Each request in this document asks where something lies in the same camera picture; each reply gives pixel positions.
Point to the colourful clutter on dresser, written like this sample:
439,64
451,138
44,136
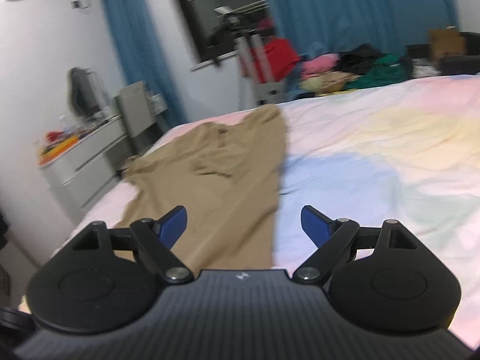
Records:
57,142

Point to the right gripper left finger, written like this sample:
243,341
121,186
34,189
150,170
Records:
151,242

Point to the brown cardboard box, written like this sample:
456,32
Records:
446,42

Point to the tan beige garment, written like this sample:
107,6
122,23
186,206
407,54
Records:
227,178

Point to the green garment in pile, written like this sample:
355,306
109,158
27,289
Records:
387,70

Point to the yellow beige garment in pile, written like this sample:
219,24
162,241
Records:
327,82

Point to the grey backed chair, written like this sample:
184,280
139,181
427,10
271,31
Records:
142,113

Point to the pink garment in pile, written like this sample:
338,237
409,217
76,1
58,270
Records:
319,65

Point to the pastel multicolour bed sheet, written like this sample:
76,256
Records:
403,158

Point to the blue curtain panel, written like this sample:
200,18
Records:
316,27
140,53

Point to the blue curtain left panel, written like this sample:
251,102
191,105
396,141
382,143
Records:
140,53

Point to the red garment on rack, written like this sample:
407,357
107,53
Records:
281,56

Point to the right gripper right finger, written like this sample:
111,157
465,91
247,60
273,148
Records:
336,241

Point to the wall socket with plug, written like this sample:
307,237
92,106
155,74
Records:
78,4

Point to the white drawer dresser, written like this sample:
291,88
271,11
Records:
79,177

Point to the black garment in pile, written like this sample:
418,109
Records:
359,60

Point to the dark glass window door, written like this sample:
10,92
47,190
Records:
214,24

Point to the black bag on dresser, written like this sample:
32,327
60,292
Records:
82,97

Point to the blue curtain right panel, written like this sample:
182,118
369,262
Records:
316,27

